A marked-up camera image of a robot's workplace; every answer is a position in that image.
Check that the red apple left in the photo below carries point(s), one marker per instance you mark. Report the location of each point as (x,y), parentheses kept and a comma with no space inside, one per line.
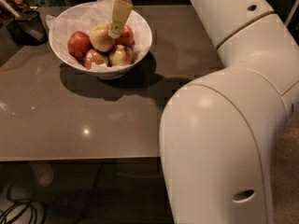
(78,44)

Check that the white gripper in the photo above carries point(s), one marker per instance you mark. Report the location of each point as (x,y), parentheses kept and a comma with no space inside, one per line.
(120,11)

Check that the white ceramic bowl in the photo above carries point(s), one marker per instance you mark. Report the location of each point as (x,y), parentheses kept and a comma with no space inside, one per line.
(140,41)

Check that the red apple with sticker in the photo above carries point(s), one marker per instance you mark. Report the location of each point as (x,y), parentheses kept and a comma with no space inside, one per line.
(95,58)

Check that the red apple back right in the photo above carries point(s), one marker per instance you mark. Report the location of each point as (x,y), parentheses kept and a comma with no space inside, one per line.
(126,38)

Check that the yellow-green top apple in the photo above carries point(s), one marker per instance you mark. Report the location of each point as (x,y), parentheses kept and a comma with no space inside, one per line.
(100,39)

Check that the yellow-red apple front right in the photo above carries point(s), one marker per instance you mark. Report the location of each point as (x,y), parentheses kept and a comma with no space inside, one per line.
(120,55)

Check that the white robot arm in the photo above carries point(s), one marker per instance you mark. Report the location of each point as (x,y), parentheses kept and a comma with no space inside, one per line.
(217,132)

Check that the black mesh basket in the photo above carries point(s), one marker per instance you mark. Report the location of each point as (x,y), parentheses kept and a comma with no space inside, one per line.
(28,30)

